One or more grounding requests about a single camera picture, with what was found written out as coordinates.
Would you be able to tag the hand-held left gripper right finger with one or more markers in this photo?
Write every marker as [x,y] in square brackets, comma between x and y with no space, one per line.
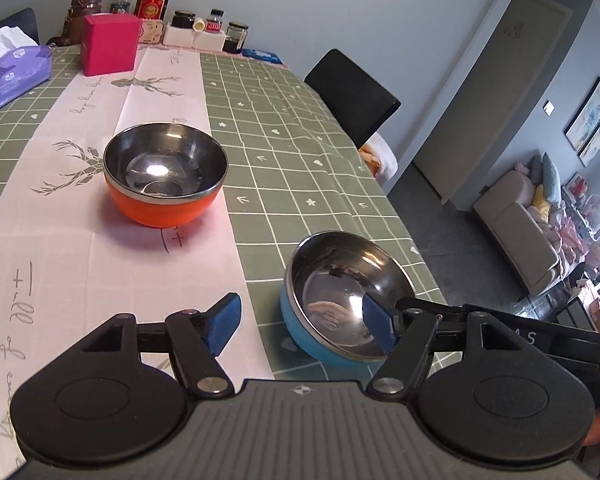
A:
[379,322]

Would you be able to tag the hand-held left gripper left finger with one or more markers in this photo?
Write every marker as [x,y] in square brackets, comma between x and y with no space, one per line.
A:
[222,322]

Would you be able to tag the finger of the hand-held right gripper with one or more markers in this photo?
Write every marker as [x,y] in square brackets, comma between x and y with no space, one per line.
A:
[430,307]

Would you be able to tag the blue steel bowl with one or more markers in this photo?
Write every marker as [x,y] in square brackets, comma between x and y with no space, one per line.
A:
[340,280]

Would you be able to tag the orange steel bowl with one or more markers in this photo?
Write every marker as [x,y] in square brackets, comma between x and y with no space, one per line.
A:
[160,200]

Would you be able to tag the beige sofa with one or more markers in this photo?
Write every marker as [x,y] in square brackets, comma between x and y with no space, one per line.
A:
[520,230]

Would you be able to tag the yellow cushion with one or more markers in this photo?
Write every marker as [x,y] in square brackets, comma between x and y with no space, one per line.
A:
[540,200]

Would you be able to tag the white deer print table runner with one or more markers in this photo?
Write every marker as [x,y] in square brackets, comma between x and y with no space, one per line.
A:
[80,240]

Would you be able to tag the grey blue cushion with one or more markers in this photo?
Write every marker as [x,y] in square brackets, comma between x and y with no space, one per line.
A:
[551,177]

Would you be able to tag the cream door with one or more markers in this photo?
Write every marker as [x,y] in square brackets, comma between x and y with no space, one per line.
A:
[495,90]

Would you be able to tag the black chair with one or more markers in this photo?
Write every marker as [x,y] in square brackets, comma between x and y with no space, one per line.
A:
[15,20]
[350,95]

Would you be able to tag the blue packet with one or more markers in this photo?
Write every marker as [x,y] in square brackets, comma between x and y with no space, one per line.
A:
[262,56]

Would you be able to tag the tall dark jar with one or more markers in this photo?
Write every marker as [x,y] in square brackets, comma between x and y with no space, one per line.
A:
[236,37]

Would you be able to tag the white box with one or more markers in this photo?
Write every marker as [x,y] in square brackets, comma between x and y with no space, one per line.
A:
[190,37]

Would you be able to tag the beige patterned tin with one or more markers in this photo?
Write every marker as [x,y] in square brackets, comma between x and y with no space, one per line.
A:
[151,32]

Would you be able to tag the cream tube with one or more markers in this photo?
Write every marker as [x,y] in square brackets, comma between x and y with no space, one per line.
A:
[199,24]

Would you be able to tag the small red label bottle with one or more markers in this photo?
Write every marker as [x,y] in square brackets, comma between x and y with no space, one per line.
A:
[214,22]

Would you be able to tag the pink box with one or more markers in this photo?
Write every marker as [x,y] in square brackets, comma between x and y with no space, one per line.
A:
[107,45]

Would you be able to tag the short dark jar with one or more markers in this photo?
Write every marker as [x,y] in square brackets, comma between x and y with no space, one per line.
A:
[182,19]

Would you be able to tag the purple tissue box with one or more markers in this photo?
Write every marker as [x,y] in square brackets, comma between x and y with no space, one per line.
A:
[17,70]

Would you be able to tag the brown ceramic jar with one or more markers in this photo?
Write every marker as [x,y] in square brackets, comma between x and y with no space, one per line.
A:
[82,7]

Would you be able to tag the small framed wall picture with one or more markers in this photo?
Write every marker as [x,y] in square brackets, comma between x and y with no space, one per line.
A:
[596,140]

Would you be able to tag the wall light switch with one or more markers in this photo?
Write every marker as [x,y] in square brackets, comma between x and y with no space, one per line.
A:
[549,107]

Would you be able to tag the large framed wall picture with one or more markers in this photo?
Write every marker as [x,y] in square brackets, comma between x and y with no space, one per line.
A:
[586,112]

